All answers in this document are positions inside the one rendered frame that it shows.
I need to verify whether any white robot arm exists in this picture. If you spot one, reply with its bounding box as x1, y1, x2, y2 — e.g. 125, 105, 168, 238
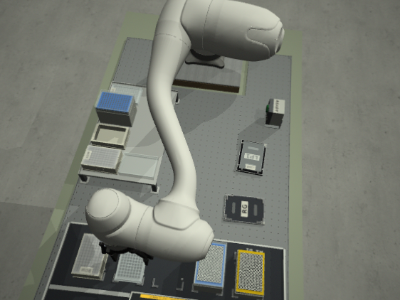
85, 0, 285, 262

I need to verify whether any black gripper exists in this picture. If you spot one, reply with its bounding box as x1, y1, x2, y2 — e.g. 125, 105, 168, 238
99, 241, 154, 266

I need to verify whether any yellow tip rack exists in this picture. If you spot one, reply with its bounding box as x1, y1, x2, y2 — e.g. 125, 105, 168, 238
233, 250, 265, 300

